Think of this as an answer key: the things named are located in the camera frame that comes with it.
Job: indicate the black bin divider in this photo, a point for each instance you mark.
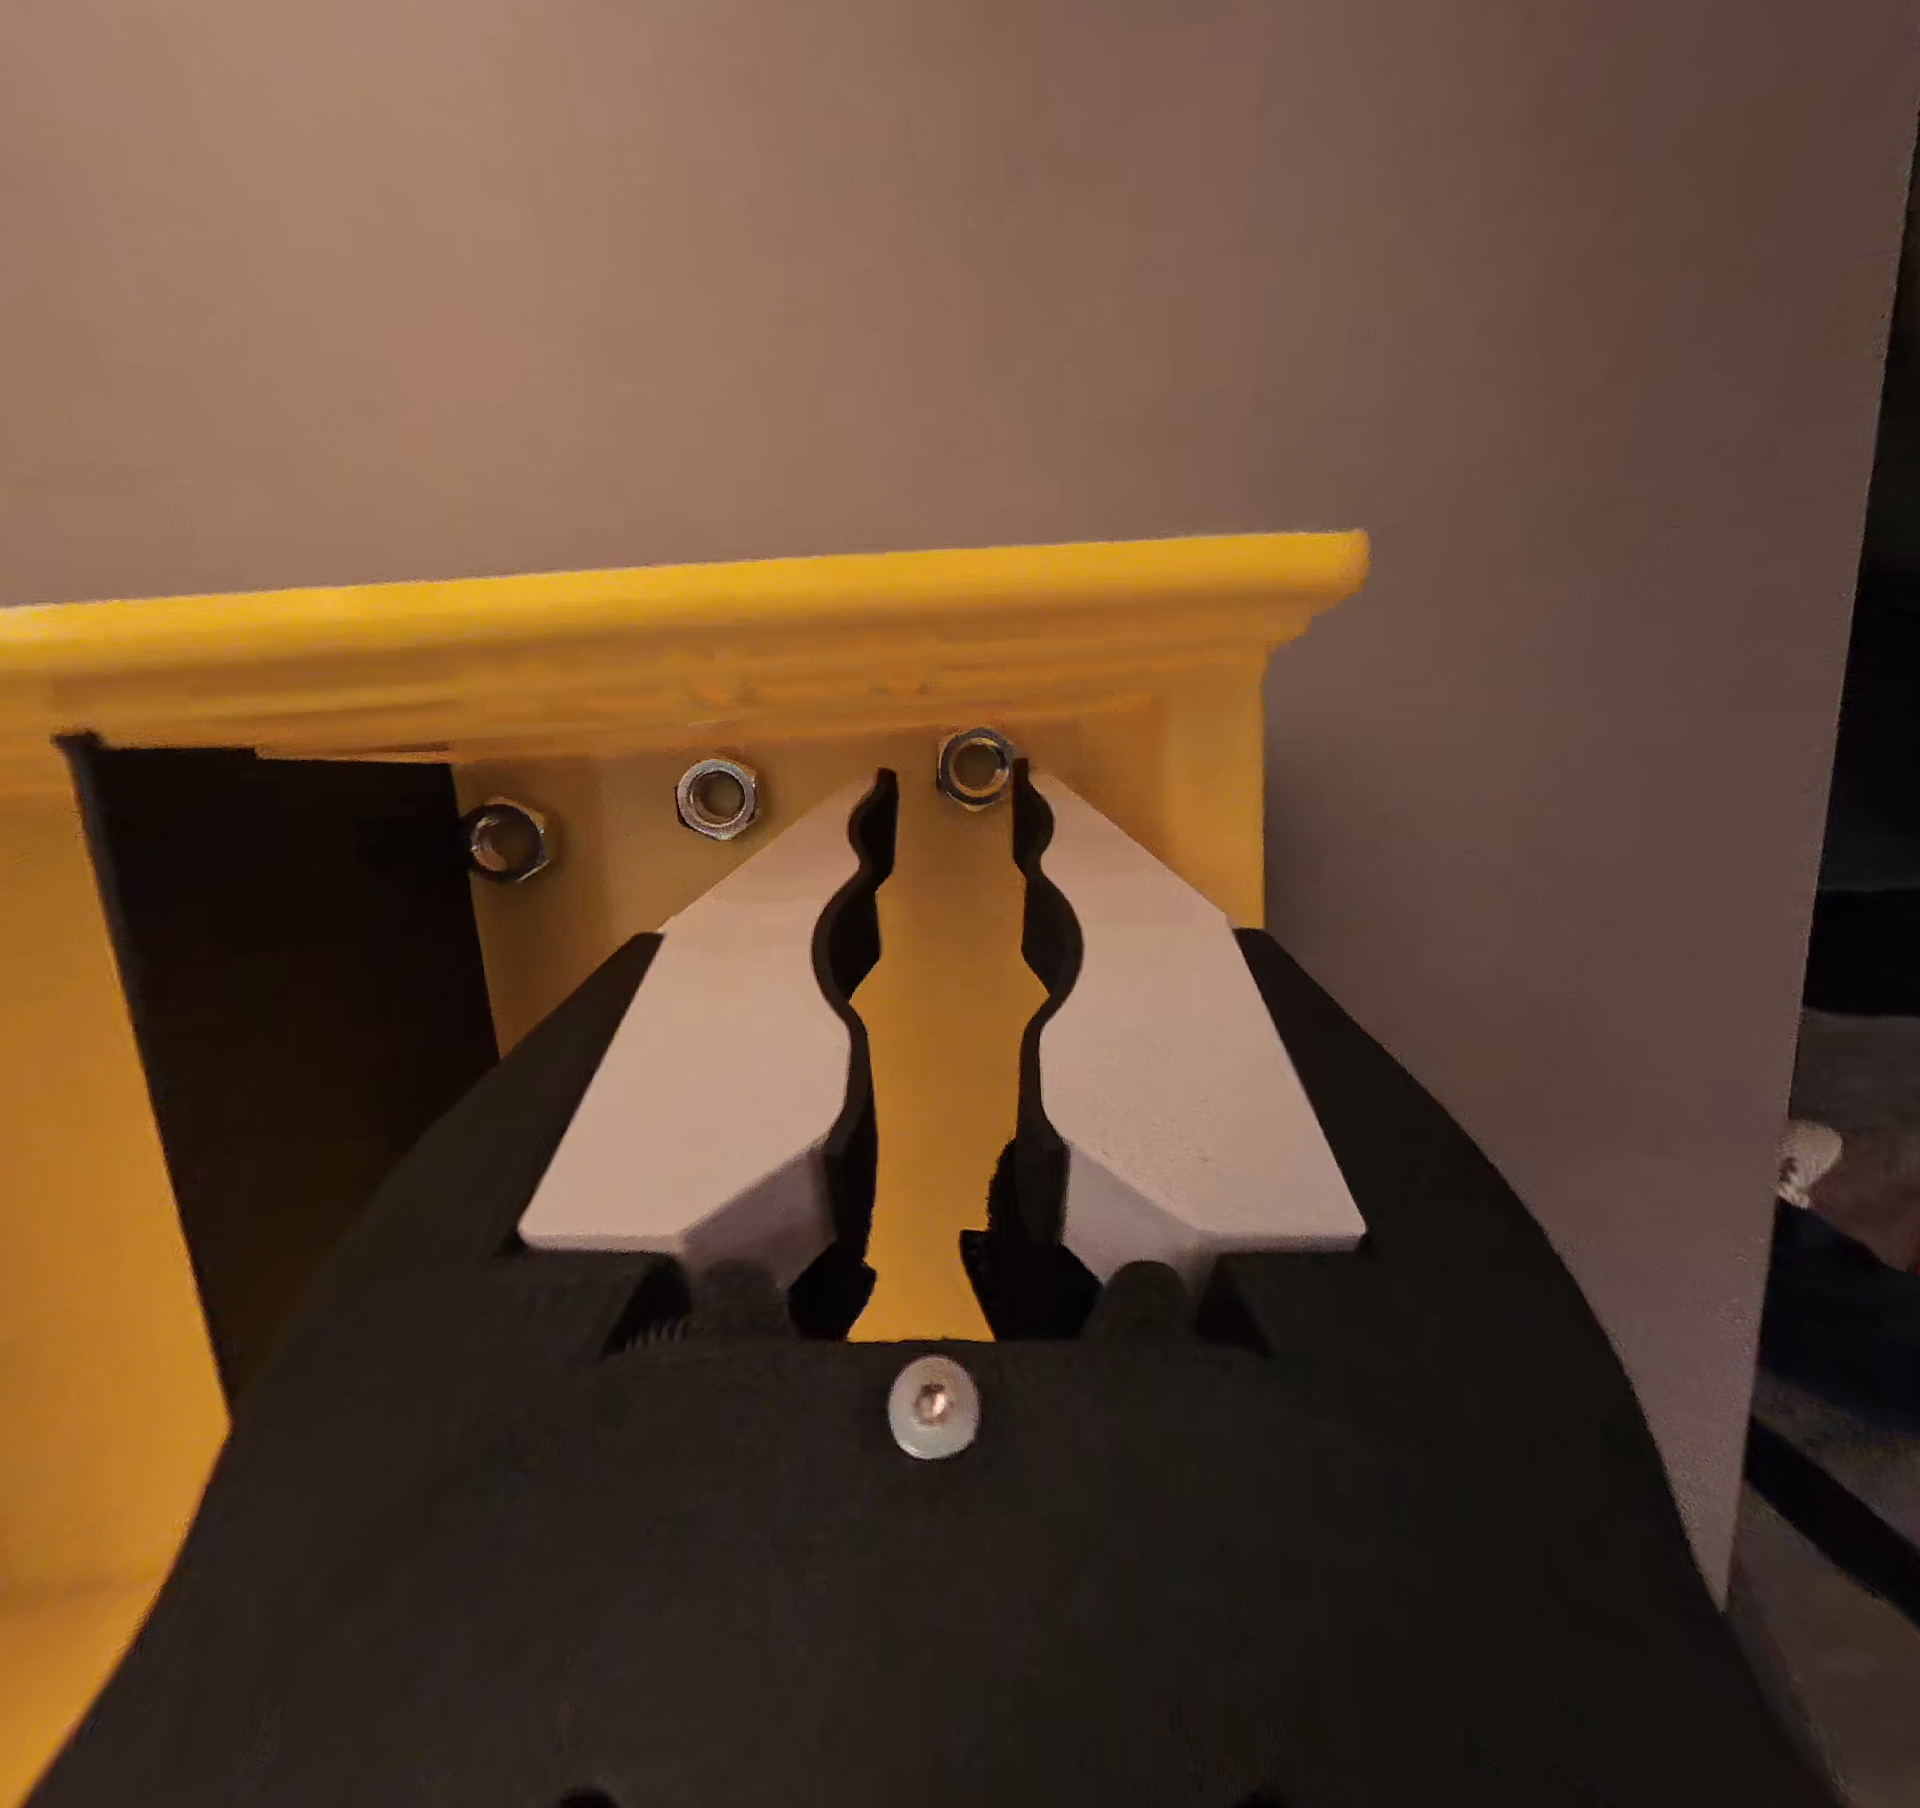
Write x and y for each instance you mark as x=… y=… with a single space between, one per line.
x=301 y=1088

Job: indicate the yellow plastic bin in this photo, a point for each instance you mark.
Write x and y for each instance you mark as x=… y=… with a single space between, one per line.
x=676 y=652

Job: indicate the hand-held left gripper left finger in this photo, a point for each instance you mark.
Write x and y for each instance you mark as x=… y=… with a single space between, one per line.
x=704 y=1088

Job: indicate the steel hex nut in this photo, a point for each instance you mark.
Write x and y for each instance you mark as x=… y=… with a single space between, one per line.
x=473 y=842
x=946 y=771
x=686 y=798

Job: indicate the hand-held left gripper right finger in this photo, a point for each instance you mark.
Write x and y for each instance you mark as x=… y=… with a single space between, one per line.
x=1186 y=1088

